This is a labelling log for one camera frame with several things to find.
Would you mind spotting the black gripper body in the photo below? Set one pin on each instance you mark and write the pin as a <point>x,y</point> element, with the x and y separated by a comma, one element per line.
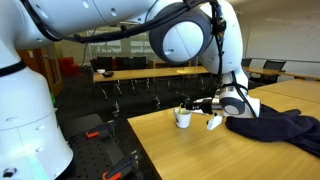
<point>210,106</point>

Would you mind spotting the yellow marker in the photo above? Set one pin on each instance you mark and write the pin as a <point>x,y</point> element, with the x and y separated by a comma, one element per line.
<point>181,108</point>

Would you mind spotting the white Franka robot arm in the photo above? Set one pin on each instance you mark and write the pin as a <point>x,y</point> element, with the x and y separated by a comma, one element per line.
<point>30,100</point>

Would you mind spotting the white ceramic mug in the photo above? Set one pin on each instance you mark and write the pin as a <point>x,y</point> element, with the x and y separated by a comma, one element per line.
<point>183,120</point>

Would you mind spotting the black meeting room chair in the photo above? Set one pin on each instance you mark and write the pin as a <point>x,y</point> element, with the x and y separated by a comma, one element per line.
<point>274,66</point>
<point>103,63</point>
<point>139,62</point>
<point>122,62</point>
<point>246,62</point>

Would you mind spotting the long wooden meeting table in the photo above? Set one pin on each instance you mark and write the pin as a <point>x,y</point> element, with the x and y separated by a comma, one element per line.
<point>140,73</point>

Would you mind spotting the navy blue cloth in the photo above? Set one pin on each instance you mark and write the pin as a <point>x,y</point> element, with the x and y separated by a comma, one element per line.
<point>276,128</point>

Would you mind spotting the small black bowl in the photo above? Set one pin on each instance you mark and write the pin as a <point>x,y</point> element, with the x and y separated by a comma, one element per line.
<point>108,74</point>

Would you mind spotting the black orange bar clamp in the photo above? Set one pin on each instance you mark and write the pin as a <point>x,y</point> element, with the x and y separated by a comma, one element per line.
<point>120,166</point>
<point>100,130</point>

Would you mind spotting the small white bowl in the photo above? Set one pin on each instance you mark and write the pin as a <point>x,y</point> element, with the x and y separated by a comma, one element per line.
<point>101,71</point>

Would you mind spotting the black robot stand cart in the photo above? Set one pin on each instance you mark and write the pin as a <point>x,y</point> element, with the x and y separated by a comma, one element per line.
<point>83,121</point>

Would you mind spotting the wooden door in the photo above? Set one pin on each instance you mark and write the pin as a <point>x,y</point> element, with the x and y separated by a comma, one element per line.
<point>50,66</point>

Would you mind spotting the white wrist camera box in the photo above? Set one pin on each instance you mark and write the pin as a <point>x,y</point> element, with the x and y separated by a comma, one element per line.
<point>214,121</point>

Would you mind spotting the wall whiteboard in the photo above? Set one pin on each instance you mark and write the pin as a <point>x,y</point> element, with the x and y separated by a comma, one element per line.
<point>283,36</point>

